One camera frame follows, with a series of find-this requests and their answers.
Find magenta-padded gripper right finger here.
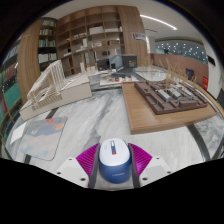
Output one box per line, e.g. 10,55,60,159
128,142,173,188

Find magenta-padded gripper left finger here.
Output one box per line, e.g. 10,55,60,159
55,143,101,189

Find white and blue computer mouse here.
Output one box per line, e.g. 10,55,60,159
97,138,133,185

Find pastel printed mouse pad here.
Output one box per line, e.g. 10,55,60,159
19,115,69,162

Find brown model on wooden board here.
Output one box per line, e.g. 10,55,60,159
121,58,218,136

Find white paper sheet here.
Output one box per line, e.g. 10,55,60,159
9,121,28,145

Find white architectural model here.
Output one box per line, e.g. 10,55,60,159
18,59,93,122

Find small model on white base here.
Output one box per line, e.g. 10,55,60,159
99,73,141,88

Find dark grey building model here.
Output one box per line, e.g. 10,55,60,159
96,54,138,75

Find group of ceiling spot lights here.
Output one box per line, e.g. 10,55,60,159
155,40,205,61

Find long ceiling light strip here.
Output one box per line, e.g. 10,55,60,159
139,14,178,31

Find wooden shelf unit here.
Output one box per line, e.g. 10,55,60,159
54,4,149,78

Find red wall sign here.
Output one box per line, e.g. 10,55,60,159
202,75,209,91

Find dark box by wall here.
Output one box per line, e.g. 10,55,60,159
185,67,195,81

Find black wall panel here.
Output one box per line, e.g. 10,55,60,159
207,54,216,66

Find white wall sign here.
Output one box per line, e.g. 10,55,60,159
132,31,147,42

